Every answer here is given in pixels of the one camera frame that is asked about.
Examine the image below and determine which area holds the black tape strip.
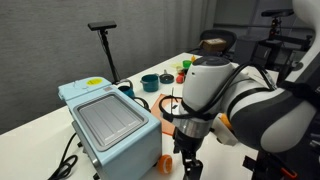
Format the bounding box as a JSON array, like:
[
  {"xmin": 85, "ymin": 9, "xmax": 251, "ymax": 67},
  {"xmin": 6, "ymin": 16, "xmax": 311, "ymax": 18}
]
[{"xmin": 242, "ymin": 155, "xmax": 267, "ymax": 172}]

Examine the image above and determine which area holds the black office chair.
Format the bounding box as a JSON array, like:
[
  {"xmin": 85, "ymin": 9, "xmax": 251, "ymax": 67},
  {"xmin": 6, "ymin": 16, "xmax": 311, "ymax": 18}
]
[{"xmin": 188, "ymin": 28, "xmax": 238, "ymax": 62}]

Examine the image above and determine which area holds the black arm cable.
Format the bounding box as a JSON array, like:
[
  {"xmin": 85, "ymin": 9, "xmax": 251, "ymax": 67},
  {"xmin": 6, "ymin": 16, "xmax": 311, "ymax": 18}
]
[{"xmin": 159, "ymin": 61, "xmax": 278, "ymax": 123}]

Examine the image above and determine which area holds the orange cloth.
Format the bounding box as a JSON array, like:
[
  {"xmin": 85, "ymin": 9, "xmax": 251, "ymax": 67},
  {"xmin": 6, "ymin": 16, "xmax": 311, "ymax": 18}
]
[{"xmin": 150, "ymin": 93, "xmax": 184, "ymax": 137}]

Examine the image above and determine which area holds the red toy tomato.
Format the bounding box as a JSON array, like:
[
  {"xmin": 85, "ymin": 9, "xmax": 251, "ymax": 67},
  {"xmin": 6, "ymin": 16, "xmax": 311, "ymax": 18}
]
[{"xmin": 175, "ymin": 73, "xmax": 186, "ymax": 84}]

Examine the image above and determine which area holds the brown cardboard box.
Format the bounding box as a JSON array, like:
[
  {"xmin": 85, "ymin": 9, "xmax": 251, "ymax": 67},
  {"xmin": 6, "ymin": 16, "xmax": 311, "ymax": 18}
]
[{"xmin": 198, "ymin": 37, "xmax": 228, "ymax": 53}]

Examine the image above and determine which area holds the light blue toaster oven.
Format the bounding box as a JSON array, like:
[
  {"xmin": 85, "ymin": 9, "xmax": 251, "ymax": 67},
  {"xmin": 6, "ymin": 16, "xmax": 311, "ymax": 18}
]
[{"xmin": 57, "ymin": 76, "xmax": 163, "ymax": 180}]

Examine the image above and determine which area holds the small black frying pan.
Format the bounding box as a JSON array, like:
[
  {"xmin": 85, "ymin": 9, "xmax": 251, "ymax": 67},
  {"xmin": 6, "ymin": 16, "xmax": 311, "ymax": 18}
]
[{"xmin": 158, "ymin": 69, "xmax": 175, "ymax": 85}]

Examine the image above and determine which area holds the dark teal toy kettle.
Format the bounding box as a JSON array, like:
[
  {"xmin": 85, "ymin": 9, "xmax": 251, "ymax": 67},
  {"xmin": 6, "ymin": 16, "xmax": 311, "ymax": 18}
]
[{"xmin": 117, "ymin": 79, "xmax": 136, "ymax": 99}]

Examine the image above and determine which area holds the green plastic cup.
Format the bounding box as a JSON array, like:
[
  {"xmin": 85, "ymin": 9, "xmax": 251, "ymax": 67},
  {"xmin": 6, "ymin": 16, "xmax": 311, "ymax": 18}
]
[{"xmin": 182, "ymin": 59, "xmax": 193, "ymax": 70}]

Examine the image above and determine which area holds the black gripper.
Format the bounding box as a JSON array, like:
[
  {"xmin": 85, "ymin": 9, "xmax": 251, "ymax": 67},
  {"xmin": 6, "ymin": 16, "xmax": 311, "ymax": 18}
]
[{"xmin": 172, "ymin": 128, "xmax": 205, "ymax": 180}]

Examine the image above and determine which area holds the grey curtain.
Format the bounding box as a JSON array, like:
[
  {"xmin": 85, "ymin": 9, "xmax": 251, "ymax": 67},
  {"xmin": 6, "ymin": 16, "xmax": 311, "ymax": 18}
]
[{"xmin": 149, "ymin": 0, "xmax": 218, "ymax": 56}]

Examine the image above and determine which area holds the orange half toy fruit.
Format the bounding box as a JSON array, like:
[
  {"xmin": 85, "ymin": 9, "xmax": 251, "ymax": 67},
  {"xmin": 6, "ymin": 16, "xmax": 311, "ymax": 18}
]
[{"xmin": 157, "ymin": 154, "xmax": 174, "ymax": 175}]

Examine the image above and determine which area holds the teal toy pot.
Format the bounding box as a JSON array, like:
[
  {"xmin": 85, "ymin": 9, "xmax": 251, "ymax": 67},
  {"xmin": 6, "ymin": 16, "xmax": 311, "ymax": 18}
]
[{"xmin": 139, "ymin": 73, "xmax": 160, "ymax": 93}]

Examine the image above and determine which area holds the black cable loop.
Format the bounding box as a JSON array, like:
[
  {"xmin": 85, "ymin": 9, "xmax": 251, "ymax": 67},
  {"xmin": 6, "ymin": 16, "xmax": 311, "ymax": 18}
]
[{"xmin": 132, "ymin": 96, "xmax": 152, "ymax": 113}]

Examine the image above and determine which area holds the black clamp orange tip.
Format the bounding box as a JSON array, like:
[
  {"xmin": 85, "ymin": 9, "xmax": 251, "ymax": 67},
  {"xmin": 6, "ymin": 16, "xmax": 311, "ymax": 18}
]
[{"xmin": 279, "ymin": 167, "xmax": 299, "ymax": 180}]

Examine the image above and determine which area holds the black stereo camera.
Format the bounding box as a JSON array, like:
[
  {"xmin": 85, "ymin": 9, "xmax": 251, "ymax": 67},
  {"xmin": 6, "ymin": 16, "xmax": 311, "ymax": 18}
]
[
  {"xmin": 261, "ymin": 8, "xmax": 295, "ymax": 18},
  {"xmin": 87, "ymin": 20, "xmax": 118, "ymax": 32}
]

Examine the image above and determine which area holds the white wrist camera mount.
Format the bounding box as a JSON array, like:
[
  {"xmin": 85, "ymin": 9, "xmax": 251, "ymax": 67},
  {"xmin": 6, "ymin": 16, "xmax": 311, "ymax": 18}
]
[{"xmin": 211, "ymin": 114, "xmax": 240, "ymax": 147}]

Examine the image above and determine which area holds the black power cable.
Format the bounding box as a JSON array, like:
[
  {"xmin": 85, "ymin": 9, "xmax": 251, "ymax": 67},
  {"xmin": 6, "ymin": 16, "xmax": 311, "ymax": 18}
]
[{"xmin": 48, "ymin": 132, "xmax": 79, "ymax": 180}]

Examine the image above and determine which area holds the black camera stand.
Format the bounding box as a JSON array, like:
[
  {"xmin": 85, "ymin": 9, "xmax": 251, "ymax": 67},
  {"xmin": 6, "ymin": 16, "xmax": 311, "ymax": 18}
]
[
  {"xmin": 269, "ymin": 16, "xmax": 282, "ymax": 38},
  {"xmin": 98, "ymin": 29, "xmax": 122, "ymax": 85}
]

